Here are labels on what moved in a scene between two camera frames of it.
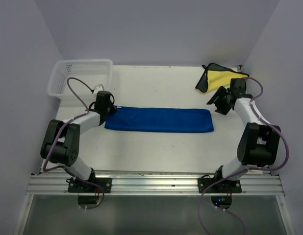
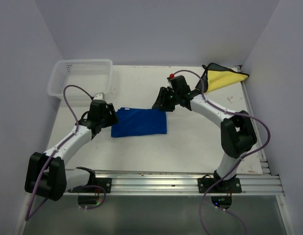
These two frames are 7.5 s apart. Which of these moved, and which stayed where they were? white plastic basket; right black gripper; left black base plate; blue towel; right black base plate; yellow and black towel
Moved: blue towel; right black gripper
Stayed: white plastic basket; right black base plate; left black base plate; yellow and black towel
